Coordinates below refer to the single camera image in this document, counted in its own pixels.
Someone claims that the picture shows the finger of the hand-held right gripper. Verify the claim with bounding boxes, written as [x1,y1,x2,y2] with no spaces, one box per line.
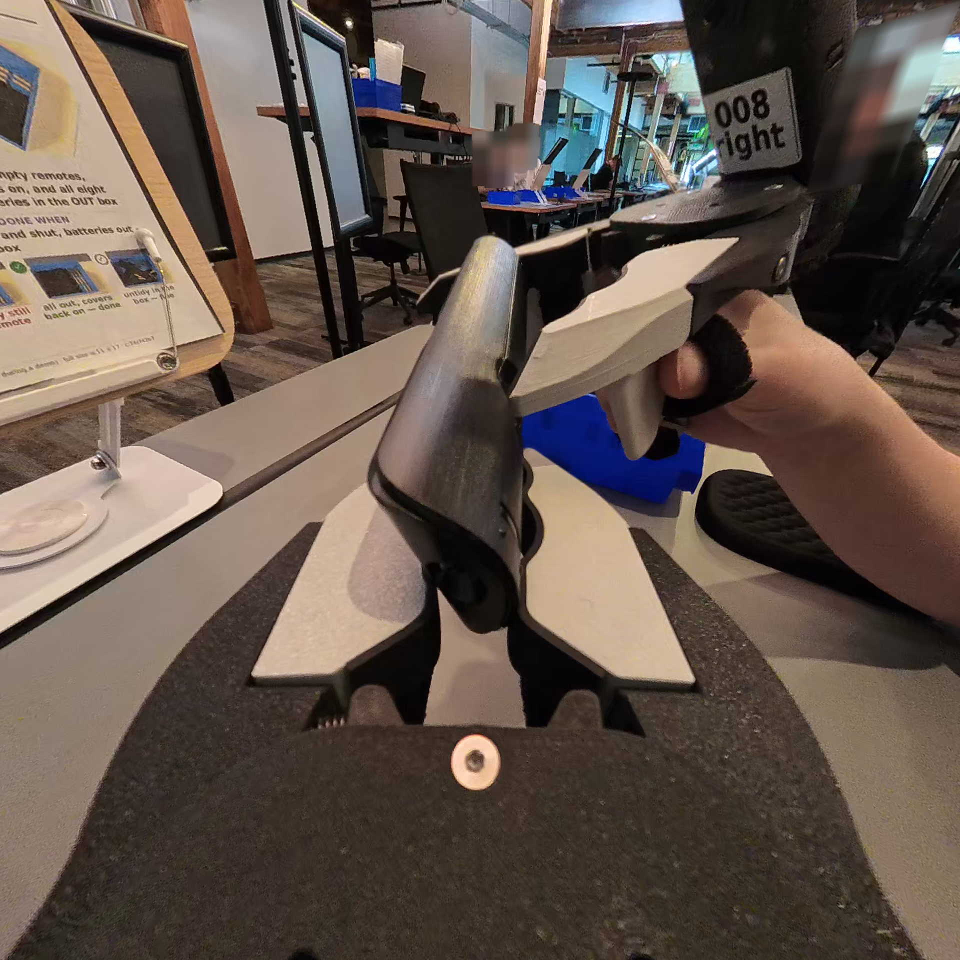
[416,221,618,309]
[510,238,740,419]

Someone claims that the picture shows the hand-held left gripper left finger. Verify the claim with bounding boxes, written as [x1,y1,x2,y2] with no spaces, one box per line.
[251,480,444,687]

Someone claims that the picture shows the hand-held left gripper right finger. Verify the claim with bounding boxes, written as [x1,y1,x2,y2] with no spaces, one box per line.
[510,465,697,691]

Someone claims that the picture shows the blue plastic bin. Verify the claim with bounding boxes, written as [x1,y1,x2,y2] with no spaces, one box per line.
[521,393,706,505]

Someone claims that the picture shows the black remote control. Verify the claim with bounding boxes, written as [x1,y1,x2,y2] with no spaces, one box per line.
[367,236,537,635]

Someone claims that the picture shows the person's right forearm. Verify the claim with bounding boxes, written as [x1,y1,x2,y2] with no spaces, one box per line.
[840,390,960,630]

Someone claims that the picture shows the person's right hand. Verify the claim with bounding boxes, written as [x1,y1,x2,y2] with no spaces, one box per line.
[656,288,890,500]

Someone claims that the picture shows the black high-back office chair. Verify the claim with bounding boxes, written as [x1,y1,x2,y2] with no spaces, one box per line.
[399,159,490,286]

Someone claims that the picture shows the black mesh office chair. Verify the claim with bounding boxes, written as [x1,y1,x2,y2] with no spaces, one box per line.
[795,135,960,376]

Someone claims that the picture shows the black low office chair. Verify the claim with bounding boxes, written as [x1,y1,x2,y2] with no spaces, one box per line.
[351,193,423,325]

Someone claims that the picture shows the wooden standing desk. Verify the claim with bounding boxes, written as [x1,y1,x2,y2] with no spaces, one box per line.
[257,105,481,162]

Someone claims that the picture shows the black wrist rest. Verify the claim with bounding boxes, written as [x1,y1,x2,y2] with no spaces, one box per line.
[695,468,927,620]

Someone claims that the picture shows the white tablet stand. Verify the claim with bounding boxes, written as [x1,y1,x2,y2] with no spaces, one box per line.
[0,228,225,635]

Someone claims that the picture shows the small blue bin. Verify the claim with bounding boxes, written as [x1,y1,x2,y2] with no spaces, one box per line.
[352,75,404,114]

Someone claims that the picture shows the whiteboard on black stand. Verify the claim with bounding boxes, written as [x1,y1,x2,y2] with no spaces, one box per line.
[262,0,376,357]

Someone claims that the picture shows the instruction sign on stand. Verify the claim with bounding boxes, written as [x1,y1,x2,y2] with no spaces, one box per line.
[0,0,236,436]

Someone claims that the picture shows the black framed board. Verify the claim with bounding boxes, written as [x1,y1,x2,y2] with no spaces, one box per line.
[71,7,240,264]

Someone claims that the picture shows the printed instruction sheet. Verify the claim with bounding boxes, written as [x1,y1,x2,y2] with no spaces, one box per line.
[0,0,226,395]

